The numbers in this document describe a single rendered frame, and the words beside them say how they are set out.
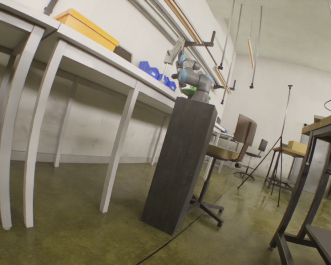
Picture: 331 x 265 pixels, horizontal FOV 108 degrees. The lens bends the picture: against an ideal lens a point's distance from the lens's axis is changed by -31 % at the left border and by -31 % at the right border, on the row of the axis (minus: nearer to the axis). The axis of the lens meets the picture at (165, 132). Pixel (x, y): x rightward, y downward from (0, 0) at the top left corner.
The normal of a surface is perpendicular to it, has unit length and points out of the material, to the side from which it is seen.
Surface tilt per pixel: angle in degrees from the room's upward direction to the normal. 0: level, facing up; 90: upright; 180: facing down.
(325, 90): 90
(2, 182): 90
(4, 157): 90
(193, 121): 90
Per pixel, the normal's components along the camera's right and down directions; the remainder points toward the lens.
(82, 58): 0.82, 0.25
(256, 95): -0.50, -0.13
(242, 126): 0.30, 0.11
